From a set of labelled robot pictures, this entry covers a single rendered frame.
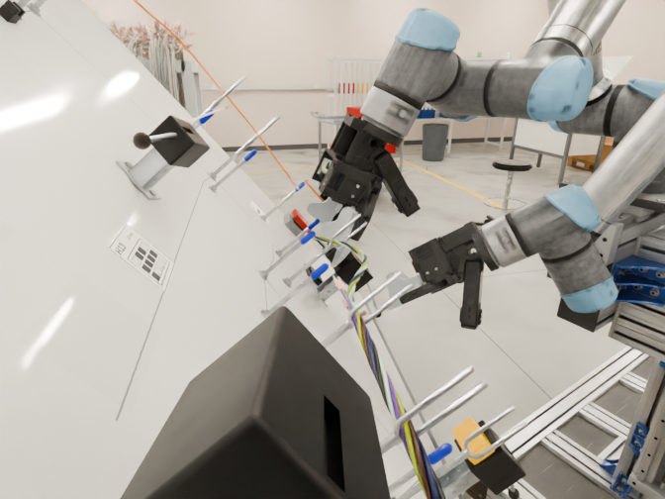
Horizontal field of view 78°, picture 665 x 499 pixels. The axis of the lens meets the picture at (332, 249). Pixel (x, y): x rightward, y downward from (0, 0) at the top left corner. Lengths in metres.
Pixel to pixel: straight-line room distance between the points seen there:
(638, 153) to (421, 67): 0.39
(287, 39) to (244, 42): 0.80
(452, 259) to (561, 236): 0.16
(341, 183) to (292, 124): 8.33
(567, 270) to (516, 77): 0.29
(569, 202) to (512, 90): 0.18
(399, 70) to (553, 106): 0.19
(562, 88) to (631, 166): 0.27
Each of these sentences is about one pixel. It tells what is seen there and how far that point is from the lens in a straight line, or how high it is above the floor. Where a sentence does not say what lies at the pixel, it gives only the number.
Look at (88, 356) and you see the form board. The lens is 0.24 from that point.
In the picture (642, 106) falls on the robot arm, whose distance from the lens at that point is 1.14.
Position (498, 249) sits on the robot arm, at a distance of 0.68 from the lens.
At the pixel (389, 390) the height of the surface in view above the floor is 1.22.
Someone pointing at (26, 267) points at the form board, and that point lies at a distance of 0.26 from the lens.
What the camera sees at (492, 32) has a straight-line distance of 10.43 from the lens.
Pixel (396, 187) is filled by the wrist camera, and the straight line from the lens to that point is 0.62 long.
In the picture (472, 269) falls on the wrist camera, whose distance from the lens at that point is 0.70.
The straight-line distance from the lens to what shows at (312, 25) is 8.98.
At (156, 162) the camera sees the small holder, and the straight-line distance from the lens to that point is 0.43.
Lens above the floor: 1.40
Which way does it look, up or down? 23 degrees down
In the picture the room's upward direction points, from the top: straight up
